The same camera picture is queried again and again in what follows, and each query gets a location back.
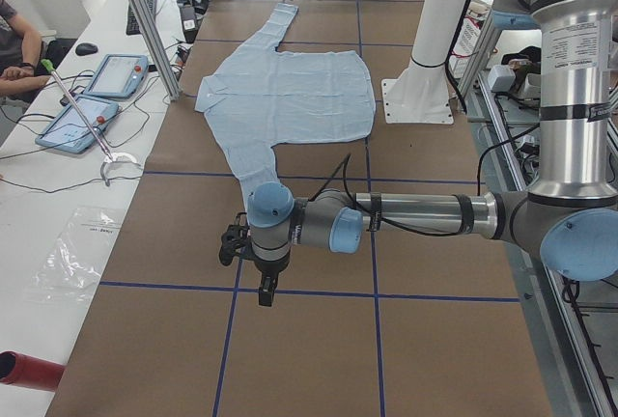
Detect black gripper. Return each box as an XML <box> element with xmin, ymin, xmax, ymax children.
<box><xmin>254</xmin><ymin>256</ymin><xmax>289</xmax><ymax>306</ymax></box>

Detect light blue button-up shirt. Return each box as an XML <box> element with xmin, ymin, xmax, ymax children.
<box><xmin>195</xmin><ymin>3</ymin><xmax>376</xmax><ymax>198</ymax></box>

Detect clear plastic bag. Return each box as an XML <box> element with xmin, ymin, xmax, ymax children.
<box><xmin>24</xmin><ymin>207</ymin><xmax>126</xmax><ymax>305</ymax></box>

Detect lower blue teach pendant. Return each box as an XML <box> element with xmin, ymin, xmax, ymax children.
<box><xmin>35</xmin><ymin>95</ymin><xmax>119</xmax><ymax>153</ymax></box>

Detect blue teach pendant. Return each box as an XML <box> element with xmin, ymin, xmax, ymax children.
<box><xmin>35</xmin><ymin>95</ymin><xmax>119</xmax><ymax>153</ymax></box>
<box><xmin>83</xmin><ymin>54</ymin><xmax>149</xmax><ymax>99</ymax></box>

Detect red cylinder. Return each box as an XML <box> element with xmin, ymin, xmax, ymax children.
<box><xmin>1</xmin><ymin>351</ymin><xmax>65</xmax><ymax>392</ymax></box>

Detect upper blue teach pendant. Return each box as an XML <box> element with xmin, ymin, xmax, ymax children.
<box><xmin>83</xmin><ymin>54</ymin><xmax>149</xmax><ymax>99</ymax></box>

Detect black box with label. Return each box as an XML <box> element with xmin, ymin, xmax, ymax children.
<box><xmin>180</xmin><ymin>5</ymin><xmax>199</xmax><ymax>43</ymax></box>

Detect black computer mouse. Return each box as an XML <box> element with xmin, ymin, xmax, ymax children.
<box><xmin>74</xmin><ymin>42</ymin><xmax>98</xmax><ymax>56</ymax></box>

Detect black keyboard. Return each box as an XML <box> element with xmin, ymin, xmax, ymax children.
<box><xmin>126</xmin><ymin>0</ymin><xmax>158</xmax><ymax>36</ymax></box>

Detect seated person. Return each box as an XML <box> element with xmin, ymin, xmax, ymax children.
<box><xmin>1</xmin><ymin>0</ymin><xmax>74</xmax><ymax>102</ymax></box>

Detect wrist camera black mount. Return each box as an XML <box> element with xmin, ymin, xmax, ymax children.
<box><xmin>218</xmin><ymin>211</ymin><xmax>254</xmax><ymax>266</ymax></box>

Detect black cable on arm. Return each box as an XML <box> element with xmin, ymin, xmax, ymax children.
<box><xmin>308</xmin><ymin>152</ymin><xmax>464</xmax><ymax>237</ymax></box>

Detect white curved bracket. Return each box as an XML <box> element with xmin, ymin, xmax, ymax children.
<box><xmin>99</xmin><ymin>153</ymin><xmax>143</xmax><ymax>187</ymax></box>

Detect white camera mast pedestal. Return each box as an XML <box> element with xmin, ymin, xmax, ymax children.
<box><xmin>381</xmin><ymin>0</ymin><xmax>469</xmax><ymax>125</ymax></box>

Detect metal rod green handle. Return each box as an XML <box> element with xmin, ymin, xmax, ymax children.
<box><xmin>41</xmin><ymin>59</ymin><xmax>113</xmax><ymax>162</ymax></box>

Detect aluminium frame post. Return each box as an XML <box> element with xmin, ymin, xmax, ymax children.
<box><xmin>128</xmin><ymin>0</ymin><xmax>181</xmax><ymax>101</ymax></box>

